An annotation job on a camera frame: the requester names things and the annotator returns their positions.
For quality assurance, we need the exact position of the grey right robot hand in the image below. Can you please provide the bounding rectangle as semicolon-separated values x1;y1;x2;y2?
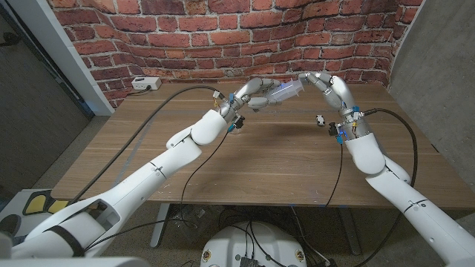
298;70;372;142

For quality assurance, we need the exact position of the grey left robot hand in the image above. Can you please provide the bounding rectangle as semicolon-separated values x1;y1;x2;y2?
217;76;284;123

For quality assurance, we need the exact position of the white power strip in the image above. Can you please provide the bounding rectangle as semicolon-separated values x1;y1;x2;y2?
131;76;163;91

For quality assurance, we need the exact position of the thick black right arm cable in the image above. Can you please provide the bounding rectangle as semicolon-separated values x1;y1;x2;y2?
354;107;419;267

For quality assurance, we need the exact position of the white robot torso base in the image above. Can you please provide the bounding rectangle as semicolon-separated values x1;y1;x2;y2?
200;221;308;267

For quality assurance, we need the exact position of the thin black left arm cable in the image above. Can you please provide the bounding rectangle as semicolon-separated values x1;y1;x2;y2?
84;128;233;251

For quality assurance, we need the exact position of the grey table leg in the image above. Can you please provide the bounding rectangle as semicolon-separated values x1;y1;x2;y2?
337;207;363;257
149;202;171;248

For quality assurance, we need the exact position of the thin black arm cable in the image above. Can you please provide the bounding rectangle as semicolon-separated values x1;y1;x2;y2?
84;128;233;251
325;142;344;208

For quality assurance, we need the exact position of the clear plastic bag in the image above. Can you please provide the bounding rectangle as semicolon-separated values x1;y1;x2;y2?
168;205;220;242

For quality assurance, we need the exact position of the red brick print backdrop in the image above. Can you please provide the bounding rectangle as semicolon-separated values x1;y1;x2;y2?
47;0;424;111

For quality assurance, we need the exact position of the black power strip cord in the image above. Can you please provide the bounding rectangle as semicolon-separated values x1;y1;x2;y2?
128;85;152;96

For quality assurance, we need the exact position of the white door frame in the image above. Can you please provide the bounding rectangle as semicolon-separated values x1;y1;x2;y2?
7;0;115;116

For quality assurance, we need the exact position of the black door handle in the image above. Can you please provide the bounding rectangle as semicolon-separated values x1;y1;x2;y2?
0;31;22;47

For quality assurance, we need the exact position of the large clear plastic syringe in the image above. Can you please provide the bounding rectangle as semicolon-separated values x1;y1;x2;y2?
265;79;306;105

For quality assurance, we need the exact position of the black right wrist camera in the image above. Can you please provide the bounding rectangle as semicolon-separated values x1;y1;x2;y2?
327;122;344;145

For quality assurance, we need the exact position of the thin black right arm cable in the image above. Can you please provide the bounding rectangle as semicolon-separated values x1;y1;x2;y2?
325;142;344;208

